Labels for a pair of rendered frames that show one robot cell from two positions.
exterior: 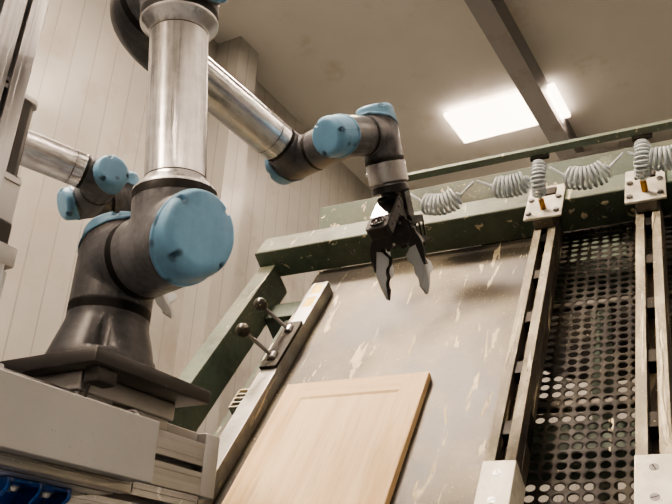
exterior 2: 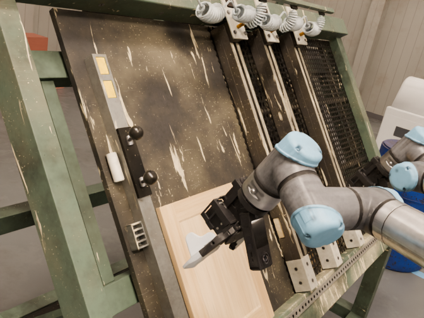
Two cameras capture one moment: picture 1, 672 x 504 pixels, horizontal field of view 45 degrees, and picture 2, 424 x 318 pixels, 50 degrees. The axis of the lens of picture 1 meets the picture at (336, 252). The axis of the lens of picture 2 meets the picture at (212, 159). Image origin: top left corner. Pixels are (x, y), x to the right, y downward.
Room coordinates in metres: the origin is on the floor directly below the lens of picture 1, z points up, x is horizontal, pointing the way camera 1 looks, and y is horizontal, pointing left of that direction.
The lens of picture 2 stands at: (1.72, 1.28, 1.88)
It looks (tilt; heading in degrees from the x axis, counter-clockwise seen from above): 19 degrees down; 276
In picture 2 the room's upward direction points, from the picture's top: 12 degrees clockwise
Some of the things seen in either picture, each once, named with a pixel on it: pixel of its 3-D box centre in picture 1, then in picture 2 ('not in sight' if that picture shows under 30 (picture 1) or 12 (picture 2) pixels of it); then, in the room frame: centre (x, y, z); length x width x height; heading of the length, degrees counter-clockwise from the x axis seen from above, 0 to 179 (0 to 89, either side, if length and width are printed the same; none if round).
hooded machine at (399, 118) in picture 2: not in sight; (409, 130); (-0.25, -5.23, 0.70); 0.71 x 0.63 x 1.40; 56
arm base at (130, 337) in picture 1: (104, 343); not in sight; (1.08, 0.32, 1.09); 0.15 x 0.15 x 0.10
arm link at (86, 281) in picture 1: (120, 266); not in sight; (1.08, 0.31, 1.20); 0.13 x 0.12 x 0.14; 45
